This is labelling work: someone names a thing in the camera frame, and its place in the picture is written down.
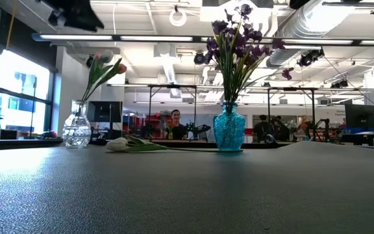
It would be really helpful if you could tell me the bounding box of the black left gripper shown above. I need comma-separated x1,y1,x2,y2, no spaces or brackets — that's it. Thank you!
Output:
42,0,105,33

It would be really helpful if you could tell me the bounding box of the large dark purple flower bunch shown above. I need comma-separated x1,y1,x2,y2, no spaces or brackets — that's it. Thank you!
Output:
206,3,266,105

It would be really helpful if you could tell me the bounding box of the clear glass vase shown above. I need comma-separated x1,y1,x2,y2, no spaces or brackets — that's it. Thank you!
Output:
62,99,92,150

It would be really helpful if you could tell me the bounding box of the blue glass vase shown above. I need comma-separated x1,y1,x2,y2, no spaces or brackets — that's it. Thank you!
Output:
213,102,246,152

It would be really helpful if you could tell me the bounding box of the long ceiling light bar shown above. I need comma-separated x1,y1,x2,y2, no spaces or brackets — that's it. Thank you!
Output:
32,32,374,46

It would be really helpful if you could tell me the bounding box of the black spotlight cluster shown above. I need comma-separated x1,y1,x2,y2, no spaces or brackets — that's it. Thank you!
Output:
297,48,325,68
331,79,349,89

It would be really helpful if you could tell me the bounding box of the black computer monitor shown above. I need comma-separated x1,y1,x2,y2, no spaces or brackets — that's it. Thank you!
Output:
86,100,123,131
344,103,374,129

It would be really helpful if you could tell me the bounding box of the large window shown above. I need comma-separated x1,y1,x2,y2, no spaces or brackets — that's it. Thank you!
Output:
0,48,54,137

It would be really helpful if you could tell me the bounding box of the person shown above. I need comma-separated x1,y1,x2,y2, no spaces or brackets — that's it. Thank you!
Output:
166,109,188,140
253,114,272,143

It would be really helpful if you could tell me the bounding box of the small black box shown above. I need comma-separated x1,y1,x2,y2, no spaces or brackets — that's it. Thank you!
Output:
0,129,19,140

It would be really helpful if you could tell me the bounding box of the black table mat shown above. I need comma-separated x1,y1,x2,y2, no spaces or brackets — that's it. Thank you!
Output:
0,140,374,234

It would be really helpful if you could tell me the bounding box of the silver ventilation duct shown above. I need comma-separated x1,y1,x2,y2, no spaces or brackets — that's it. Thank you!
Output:
266,0,356,68

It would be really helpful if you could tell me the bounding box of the white ring lamp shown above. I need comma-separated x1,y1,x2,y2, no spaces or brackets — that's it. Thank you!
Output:
169,8,188,27

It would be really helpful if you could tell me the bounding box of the black background rail frame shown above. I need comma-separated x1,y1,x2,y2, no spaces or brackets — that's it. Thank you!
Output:
107,83,374,144

